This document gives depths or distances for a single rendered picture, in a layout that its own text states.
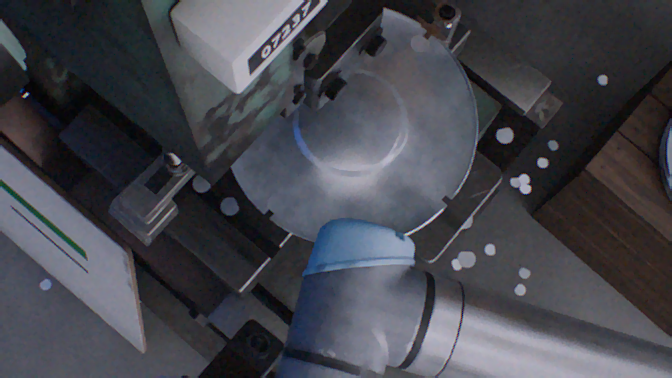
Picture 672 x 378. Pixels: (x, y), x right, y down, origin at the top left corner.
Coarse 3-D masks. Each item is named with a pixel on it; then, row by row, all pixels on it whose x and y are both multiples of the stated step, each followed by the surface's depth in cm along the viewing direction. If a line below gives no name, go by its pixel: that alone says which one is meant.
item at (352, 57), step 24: (336, 0) 73; (360, 0) 78; (312, 24) 73; (336, 24) 77; (360, 24) 77; (312, 48) 73; (336, 48) 76; (360, 48) 80; (312, 72) 75; (336, 72) 78; (312, 96) 80; (336, 96) 79
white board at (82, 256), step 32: (0, 160) 119; (0, 192) 137; (32, 192) 121; (64, 192) 111; (0, 224) 162; (32, 224) 139; (64, 224) 122; (96, 224) 110; (32, 256) 165; (64, 256) 142; (96, 256) 124; (128, 256) 112; (96, 288) 144; (128, 288) 126; (128, 320) 146
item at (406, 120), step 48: (384, 48) 97; (432, 48) 97; (384, 96) 95; (432, 96) 95; (288, 144) 94; (336, 144) 93; (384, 144) 93; (432, 144) 94; (288, 192) 93; (336, 192) 93; (384, 192) 93
